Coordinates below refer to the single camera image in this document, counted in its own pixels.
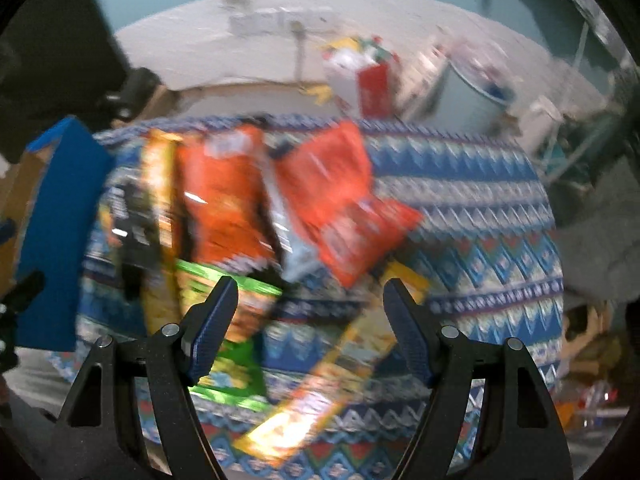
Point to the long yellow orange snack packet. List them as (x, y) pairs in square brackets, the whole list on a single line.
[(157, 175)]

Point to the orange snack bag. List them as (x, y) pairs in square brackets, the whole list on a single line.
[(220, 200)]

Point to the black device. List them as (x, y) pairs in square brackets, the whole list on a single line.
[(135, 90)]

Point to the patterned blue tablecloth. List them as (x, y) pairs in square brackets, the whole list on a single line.
[(475, 220)]

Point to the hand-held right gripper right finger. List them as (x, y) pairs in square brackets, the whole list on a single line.
[(410, 340)]

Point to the black panel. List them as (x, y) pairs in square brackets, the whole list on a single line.
[(55, 50)]

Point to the brown cardboard box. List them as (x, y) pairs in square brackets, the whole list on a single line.
[(160, 102)]

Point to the black snack packet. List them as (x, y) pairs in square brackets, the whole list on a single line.
[(137, 225)]

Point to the banana peel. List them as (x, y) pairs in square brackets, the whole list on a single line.
[(345, 44), (317, 94)]

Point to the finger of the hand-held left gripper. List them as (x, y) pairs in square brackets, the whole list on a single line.
[(6, 235), (25, 290)]

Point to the red and white shopping bag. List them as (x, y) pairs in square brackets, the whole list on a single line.
[(370, 87)]

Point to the blue cardboard box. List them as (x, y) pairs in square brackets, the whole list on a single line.
[(65, 210)]

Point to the red snack bag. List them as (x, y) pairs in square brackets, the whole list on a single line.
[(325, 195)]

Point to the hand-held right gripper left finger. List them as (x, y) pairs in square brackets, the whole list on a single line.
[(215, 332)]

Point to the green snack packet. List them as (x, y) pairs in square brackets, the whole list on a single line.
[(245, 360)]

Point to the silver foil snack packet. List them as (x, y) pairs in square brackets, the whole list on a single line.
[(295, 255)]

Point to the teal plastic bin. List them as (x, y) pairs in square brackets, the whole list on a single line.
[(475, 102)]

